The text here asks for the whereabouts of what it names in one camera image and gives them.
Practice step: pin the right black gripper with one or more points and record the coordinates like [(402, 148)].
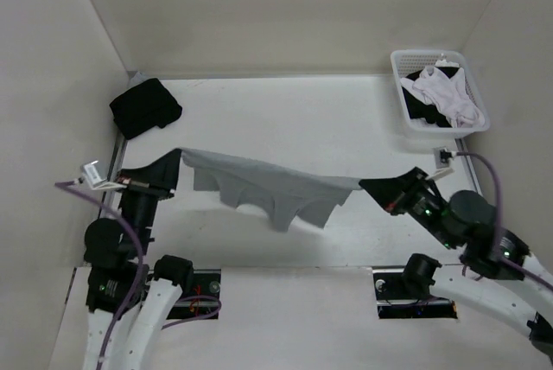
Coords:
[(393, 192)]

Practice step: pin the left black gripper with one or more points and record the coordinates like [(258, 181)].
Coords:
[(159, 177)]

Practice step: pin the grey tank top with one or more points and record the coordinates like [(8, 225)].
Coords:
[(284, 194)]

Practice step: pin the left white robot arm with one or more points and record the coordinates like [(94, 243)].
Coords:
[(128, 301)]

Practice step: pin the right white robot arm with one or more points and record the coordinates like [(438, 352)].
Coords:
[(510, 286)]

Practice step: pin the folded black tank top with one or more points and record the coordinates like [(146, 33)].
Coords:
[(143, 107)]

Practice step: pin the black tank top in basket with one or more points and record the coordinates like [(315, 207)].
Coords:
[(419, 110)]

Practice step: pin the white tank top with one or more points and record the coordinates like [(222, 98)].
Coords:
[(448, 95)]

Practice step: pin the white plastic basket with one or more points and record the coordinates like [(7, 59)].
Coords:
[(408, 61)]

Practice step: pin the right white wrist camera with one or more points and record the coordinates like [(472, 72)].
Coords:
[(443, 163)]

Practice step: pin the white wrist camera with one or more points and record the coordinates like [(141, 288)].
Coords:
[(95, 177), (443, 163)]

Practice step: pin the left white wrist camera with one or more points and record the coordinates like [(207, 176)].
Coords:
[(95, 177)]

